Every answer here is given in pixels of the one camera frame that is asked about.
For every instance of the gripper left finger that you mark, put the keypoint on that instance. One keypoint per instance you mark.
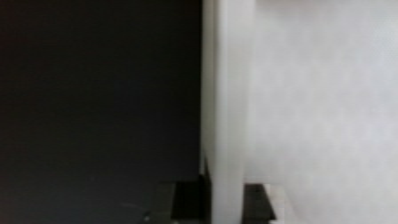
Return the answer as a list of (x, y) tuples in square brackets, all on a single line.
[(177, 204)]

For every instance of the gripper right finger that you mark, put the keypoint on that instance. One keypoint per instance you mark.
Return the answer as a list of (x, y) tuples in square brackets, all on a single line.
[(263, 204)]

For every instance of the white desk top tray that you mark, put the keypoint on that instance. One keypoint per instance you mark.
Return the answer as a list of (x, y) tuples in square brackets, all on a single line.
[(298, 129)]

